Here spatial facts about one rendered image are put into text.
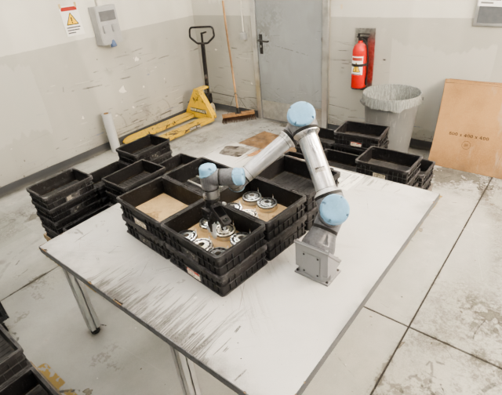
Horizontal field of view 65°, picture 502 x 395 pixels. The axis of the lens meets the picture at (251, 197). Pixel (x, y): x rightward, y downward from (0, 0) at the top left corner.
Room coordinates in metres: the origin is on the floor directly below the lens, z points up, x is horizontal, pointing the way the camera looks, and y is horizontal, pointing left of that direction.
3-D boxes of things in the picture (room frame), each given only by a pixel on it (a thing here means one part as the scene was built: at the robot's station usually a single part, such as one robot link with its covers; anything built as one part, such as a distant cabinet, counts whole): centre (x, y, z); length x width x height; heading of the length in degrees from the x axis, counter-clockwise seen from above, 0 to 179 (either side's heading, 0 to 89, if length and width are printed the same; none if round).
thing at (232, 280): (1.48, 0.19, 0.76); 0.40 x 0.30 x 0.12; 43
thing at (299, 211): (1.69, -0.03, 0.87); 0.40 x 0.30 x 0.11; 43
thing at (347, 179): (2.22, -0.54, 0.70); 0.33 x 0.23 x 0.01; 49
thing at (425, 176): (2.91, -1.31, 0.26); 0.40 x 0.30 x 0.23; 48
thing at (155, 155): (3.35, 0.92, 0.37); 0.40 x 0.30 x 0.45; 139
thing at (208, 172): (1.52, 0.17, 1.15); 0.09 x 0.08 x 0.11; 83
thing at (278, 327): (1.84, 0.05, 0.35); 1.60 x 1.60 x 0.70; 49
